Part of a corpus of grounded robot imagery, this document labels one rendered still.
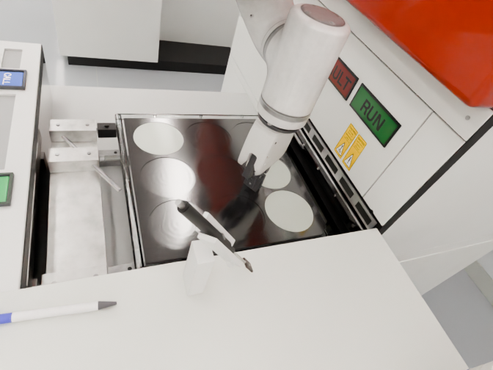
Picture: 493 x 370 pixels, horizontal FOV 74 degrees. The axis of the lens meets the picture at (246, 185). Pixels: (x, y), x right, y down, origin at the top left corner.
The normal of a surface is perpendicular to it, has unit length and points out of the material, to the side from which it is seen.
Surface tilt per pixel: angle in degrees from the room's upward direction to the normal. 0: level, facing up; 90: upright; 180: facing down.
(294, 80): 90
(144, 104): 0
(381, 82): 90
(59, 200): 0
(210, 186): 0
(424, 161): 90
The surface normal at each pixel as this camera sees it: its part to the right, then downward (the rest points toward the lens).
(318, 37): -0.11, 0.71
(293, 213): 0.26, -0.65
